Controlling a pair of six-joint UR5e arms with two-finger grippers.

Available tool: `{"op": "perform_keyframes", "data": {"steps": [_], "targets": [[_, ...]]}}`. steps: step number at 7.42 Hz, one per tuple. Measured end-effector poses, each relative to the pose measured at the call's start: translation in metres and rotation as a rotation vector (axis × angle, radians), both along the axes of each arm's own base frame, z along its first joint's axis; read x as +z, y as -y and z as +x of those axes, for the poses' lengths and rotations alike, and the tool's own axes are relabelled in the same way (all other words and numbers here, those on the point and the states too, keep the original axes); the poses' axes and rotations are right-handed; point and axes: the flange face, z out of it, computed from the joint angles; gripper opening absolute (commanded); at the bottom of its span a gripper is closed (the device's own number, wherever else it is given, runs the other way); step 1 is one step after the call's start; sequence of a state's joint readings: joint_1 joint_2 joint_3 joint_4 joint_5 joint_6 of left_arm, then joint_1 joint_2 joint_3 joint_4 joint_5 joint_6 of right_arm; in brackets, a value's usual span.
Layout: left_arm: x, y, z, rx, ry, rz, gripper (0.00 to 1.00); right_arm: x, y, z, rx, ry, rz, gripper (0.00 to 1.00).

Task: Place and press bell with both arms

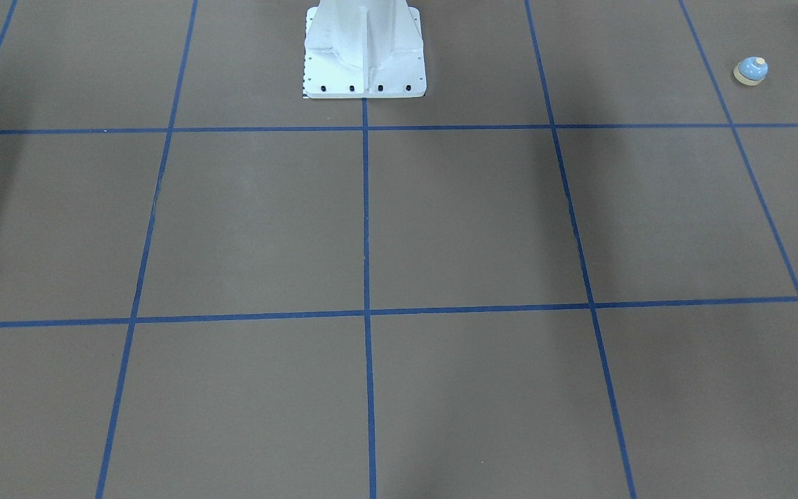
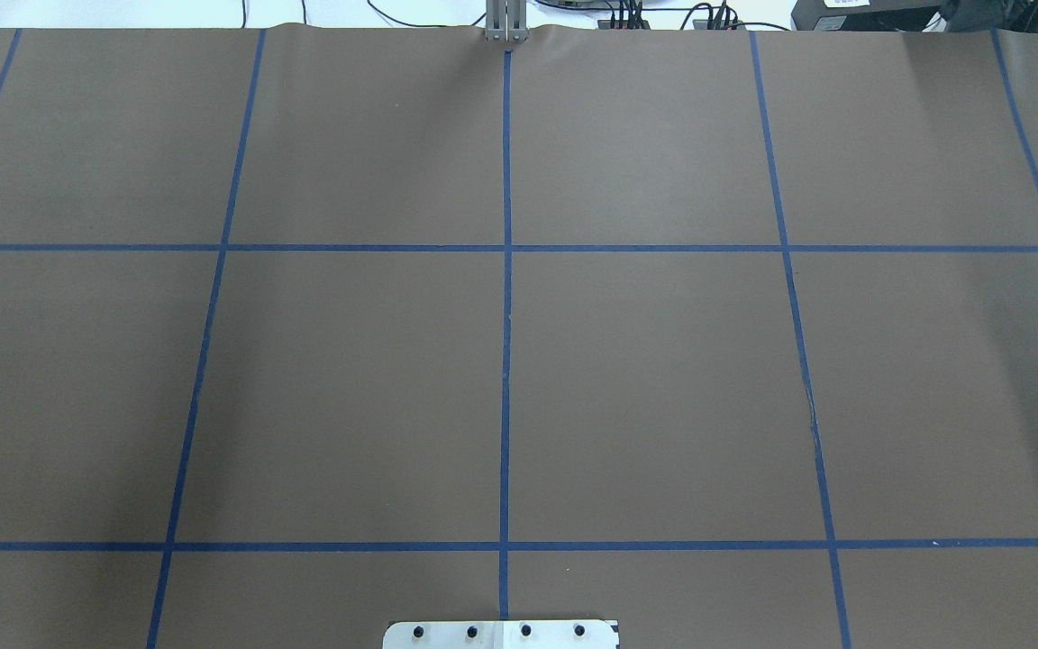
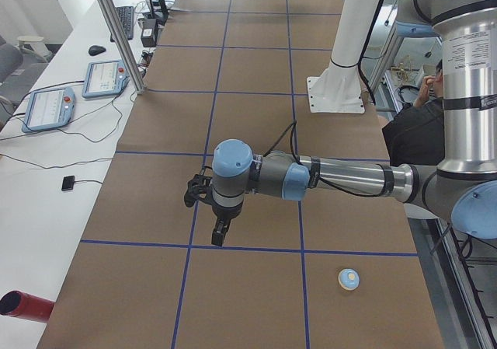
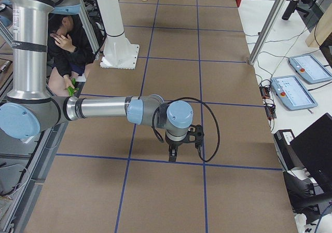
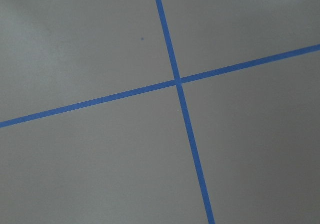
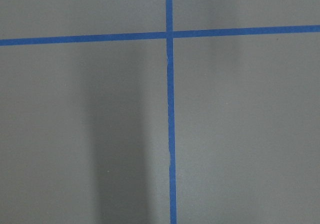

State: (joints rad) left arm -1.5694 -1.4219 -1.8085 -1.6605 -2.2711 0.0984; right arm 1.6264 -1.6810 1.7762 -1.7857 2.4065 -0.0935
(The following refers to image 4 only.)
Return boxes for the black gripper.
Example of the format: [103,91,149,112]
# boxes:
[165,135,185,162]

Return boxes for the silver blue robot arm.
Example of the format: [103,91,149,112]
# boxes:
[1,0,196,162]

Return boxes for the small electronics board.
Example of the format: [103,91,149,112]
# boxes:
[259,86,276,121]

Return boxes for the green handheld object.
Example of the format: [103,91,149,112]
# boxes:
[67,78,79,97]

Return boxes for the black computer box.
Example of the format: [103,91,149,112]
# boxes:
[273,129,305,171]

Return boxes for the near teach pendant tablet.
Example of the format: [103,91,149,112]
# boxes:
[271,75,318,111]

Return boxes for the teach pendant tablet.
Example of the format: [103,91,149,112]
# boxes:
[271,75,318,111]
[288,54,331,84]

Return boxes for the black laptop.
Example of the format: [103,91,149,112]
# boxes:
[290,113,331,192]

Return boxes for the seated person in black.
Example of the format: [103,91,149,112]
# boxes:
[48,13,95,97]

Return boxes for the far teach pendant tablet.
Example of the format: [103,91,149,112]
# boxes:
[288,54,331,84]

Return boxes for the black water bottle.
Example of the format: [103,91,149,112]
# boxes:
[282,0,299,20]

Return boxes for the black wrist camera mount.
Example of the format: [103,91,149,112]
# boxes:
[182,125,204,144]

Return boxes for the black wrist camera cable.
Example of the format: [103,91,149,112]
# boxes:
[151,97,221,163]

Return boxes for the white camera stand pedestal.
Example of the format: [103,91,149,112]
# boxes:
[97,0,140,70]

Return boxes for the aluminium frame post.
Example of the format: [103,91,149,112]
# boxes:
[248,0,286,65]

